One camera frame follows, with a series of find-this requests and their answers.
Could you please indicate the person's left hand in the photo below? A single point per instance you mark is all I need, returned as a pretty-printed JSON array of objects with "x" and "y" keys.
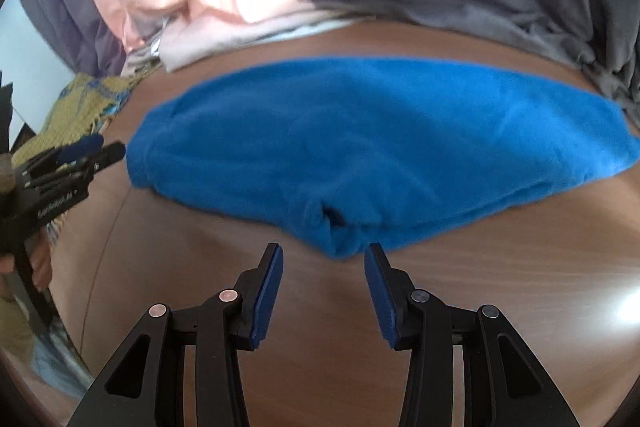
[{"x": 40, "y": 267}]

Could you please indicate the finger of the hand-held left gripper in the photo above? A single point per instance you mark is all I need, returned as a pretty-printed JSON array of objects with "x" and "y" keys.
[
  {"x": 107, "y": 156},
  {"x": 80, "y": 148}
]

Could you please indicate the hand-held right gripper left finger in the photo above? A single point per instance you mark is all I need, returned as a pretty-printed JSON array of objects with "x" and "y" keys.
[{"x": 266, "y": 297}]

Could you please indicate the blue pants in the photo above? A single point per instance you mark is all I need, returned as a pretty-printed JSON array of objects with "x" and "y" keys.
[{"x": 380, "y": 147}]

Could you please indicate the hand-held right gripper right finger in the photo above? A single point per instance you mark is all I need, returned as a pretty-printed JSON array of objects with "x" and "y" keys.
[{"x": 380, "y": 302}]

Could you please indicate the yellow plaid fringed scarf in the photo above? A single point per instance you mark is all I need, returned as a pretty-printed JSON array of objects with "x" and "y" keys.
[{"x": 90, "y": 107}]

